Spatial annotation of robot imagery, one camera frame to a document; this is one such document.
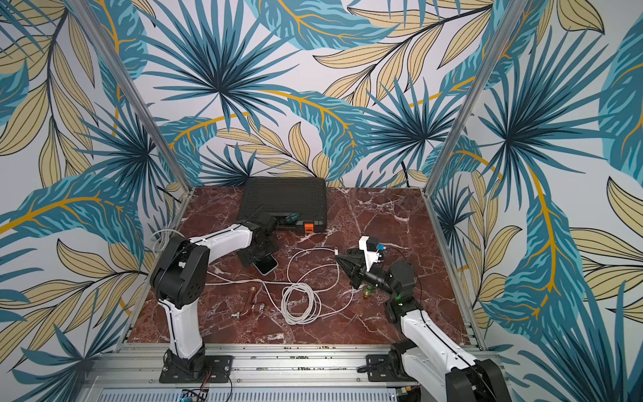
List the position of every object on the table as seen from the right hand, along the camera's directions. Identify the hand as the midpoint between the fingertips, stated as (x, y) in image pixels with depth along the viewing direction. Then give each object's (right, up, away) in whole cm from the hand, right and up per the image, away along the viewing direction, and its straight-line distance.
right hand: (324, 267), depth 71 cm
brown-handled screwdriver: (-25, -14, +15) cm, 32 cm away
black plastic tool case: (-19, +23, +36) cm, 47 cm away
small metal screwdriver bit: (-23, -16, +11) cm, 30 cm away
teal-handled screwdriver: (-12, +14, +26) cm, 32 cm away
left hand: (-23, -1, +25) cm, 34 cm away
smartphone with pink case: (-22, -4, +23) cm, 32 cm away
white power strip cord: (-65, +8, +32) cm, 72 cm away
